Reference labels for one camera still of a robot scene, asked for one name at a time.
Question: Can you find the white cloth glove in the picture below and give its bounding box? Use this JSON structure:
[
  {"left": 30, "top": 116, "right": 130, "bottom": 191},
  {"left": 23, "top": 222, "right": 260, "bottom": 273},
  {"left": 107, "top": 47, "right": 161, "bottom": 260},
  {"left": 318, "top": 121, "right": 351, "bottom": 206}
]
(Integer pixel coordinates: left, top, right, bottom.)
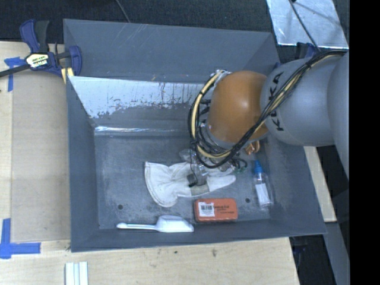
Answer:
[{"left": 144, "top": 161, "right": 238, "bottom": 208}]

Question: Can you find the grey metal bin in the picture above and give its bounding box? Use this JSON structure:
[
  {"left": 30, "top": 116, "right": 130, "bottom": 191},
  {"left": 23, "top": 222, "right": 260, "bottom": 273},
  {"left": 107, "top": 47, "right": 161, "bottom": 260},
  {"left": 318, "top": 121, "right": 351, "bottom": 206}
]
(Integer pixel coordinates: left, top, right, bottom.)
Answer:
[{"left": 62, "top": 18, "right": 328, "bottom": 253}]

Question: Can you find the white plastic scoop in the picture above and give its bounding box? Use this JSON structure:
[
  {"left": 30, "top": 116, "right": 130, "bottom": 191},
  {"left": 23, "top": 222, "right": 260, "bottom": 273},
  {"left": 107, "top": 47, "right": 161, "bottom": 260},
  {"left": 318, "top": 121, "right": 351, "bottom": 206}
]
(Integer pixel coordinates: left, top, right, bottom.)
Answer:
[{"left": 116, "top": 214, "right": 195, "bottom": 234}]

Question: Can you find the red-orange block with barcode label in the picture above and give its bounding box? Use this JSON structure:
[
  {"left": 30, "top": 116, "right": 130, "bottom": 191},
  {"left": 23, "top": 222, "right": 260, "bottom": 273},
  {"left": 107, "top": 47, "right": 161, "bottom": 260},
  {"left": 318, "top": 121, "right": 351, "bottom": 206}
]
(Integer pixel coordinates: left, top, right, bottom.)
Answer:
[{"left": 192, "top": 198, "right": 239, "bottom": 223}]

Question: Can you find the clear bottle with blue cap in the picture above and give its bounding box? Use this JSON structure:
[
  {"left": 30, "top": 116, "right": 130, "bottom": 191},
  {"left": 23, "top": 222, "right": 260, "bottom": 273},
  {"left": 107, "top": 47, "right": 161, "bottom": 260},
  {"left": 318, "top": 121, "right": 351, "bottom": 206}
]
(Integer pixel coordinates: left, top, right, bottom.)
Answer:
[{"left": 252, "top": 159, "right": 274, "bottom": 209}]

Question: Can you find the pale wood board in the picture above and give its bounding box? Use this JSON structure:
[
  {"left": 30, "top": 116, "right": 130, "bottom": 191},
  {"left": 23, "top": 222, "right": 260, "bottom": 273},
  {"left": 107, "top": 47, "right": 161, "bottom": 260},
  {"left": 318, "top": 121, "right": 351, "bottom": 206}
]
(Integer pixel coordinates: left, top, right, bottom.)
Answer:
[{"left": 10, "top": 72, "right": 72, "bottom": 243}]

